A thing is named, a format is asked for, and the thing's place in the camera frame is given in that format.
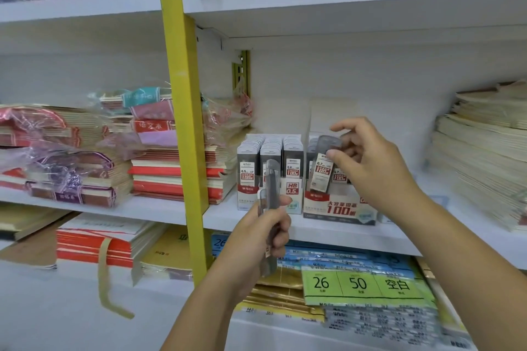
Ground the white middle shelf board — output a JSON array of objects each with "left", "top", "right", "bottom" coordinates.
[
  {"left": 201, "top": 173, "right": 527, "bottom": 271},
  {"left": 0, "top": 187, "right": 187, "bottom": 226}
]

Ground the white-labelled pencil lead case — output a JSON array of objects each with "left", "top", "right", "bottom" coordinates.
[{"left": 308, "top": 135, "right": 345, "bottom": 195}]

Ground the green label sticker pack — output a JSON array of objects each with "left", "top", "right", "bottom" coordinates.
[{"left": 301, "top": 266, "right": 425, "bottom": 308}]

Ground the pile of blue label packs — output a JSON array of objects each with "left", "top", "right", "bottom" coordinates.
[{"left": 211, "top": 232, "right": 443, "bottom": 333}]

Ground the plastic-wrapped brown notebook stack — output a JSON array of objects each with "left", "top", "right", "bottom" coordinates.
[{"left": 0, "top": 103, "right": 134, "bottom": 209}]

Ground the clear plastic-wrapped notebook bundle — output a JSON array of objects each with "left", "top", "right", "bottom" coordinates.
[{"left": 201, "top": 83, "right": 255, "bottom": 146}]

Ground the narrow pencil lead display box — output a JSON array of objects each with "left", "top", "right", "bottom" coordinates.
[{"left": 236, "top": 97, "right": 309, "bottom": 214}]

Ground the wide pencil lead display box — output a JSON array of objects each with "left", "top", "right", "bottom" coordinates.
[{"left": 302, "top": 97, "right": 380, "bottom": 227}]

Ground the yellow notebook stack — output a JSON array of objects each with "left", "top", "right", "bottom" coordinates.
[{"left": 139, "top": 224, "right": 195, "bottom": 282}]

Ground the pile of gold label packs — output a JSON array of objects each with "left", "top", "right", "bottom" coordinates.
[{"left": 233, "top": 268, "right": 328, "bottom": 324}]

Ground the person's left forearm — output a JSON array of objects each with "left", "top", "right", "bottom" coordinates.
[{"left": 160, "top": 254, "right": 269, "bottom": 351}]

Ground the red-spined white notebook stack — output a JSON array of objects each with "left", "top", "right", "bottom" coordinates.
[{"left": 55, "top": 213, "right": 167, "bottom": 279}]

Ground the tan paper strap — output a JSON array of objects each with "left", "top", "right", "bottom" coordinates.
[{"left": 97, "top": 237, "right": 136, "bottom": 320}]

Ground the stack of cream notebooks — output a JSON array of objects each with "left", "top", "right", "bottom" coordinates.
[{"left": 425, "top": 80, "right": 527, "bottom": 234}]

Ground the red and white notebook stack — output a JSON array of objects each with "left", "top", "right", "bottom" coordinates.
[{"left": 128, "top": 144, "right": 239, "bottom": 206}]

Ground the tan kraft notebook stack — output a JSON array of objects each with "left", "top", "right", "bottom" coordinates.
[{"left": 0, "top": 202, "right": 77, "bottom": 270}]

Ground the white upper shelf board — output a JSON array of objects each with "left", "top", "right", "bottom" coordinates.
[
  {"left": 182, "top": 0, "right": 527, "bottom": 39},
  {"left": 0, "top": 0, "right": 162, "bottom": 24}
]

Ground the person's right forearm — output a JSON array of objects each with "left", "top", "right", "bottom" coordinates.
[{"left": 368, "top": 187, "right": 527, "bottom": 351}]

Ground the white shelf board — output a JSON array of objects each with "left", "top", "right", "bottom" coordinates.
[
  {"left": 201, "top": 173, "right": 527, "bottom": 271},
  {"left": 0, "top": 187, "right": 187, "bottom": 226},
  {"left": 0, "top": 0, "right": 162, "bottom": 24},
  {"left": 182, "top": 0, "right": 527, "bottom": 39}
]

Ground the yellow shelf post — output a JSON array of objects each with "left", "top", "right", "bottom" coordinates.
[{"left": 155, "top": 0, "right": 215, "bottom": 286}]

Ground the plain gray pencil lead case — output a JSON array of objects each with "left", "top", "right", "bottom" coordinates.
[{"left": 257, "top": 159, "right": 282, "bottom": 278}]

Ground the person's left hand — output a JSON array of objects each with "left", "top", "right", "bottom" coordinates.
[{"left": 217, "top": 195, "right": 293, "bottom": 295}]

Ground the slotted metal shelf upright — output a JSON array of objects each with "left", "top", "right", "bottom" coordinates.
[{"left": 232, "top": 50, "right": 251, "bottom": 97}]

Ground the colourful wrapped notebook stack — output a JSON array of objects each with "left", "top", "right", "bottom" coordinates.
[{"left": 87, "top": 85, "right": 178, "bottom": 149}]

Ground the person's right hand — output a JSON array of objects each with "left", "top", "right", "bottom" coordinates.
[{"left": 325, "top": 117, "right": 420, "bottom": 220}]

